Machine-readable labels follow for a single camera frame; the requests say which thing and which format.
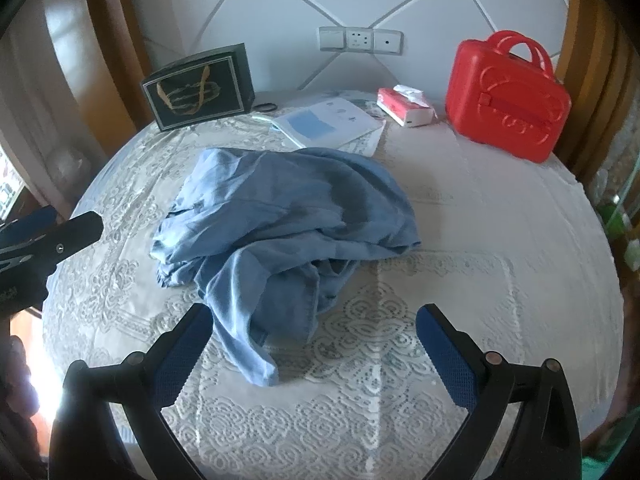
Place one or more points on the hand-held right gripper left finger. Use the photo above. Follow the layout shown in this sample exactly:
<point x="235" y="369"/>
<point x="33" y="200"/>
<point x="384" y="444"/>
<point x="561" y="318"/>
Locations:
<point x="180" y="360"/>

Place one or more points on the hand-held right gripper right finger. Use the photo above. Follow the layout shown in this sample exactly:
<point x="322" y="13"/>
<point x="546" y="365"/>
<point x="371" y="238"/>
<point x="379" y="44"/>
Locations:
<point x="450" y="360"/>

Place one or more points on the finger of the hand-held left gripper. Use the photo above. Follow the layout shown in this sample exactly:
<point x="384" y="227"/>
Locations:
<point x="30" y="222"/>
<point x="75" y="235"/>

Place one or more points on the blue shirt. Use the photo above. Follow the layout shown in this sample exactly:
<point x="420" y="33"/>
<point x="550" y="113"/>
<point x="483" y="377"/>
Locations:
<point x="280" y="210"/>

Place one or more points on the white lace tablecloth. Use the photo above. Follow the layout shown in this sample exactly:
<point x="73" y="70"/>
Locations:
<point x="475" y="240"/>

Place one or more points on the dark green gift bag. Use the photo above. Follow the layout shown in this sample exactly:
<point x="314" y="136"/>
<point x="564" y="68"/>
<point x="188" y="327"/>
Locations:
<point x="230" y="75"/>

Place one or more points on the red tissue pack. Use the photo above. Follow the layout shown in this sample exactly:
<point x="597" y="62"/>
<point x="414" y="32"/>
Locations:
<point x="405" y="110"/>

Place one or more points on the red plastic carry case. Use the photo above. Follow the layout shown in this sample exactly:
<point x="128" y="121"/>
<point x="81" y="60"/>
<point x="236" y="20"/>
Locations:
<point x="500" y="110"/>

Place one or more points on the white paper booklet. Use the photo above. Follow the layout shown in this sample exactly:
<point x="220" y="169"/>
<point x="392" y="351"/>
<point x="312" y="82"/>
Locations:
<point x="325" y="120"/>

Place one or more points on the wooden wall trim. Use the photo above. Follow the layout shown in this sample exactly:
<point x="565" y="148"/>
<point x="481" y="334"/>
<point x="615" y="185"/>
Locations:
<point x="590" y="70"/>
<point x="112" y="45"/>

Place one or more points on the white wall switch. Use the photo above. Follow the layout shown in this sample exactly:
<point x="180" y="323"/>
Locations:
<point x="331" y="39"/>

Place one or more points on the white wall socket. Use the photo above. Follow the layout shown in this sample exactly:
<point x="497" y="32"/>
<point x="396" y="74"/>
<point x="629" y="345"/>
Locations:
<point x="388" y="42"/>
<point x="359" y="40"/>

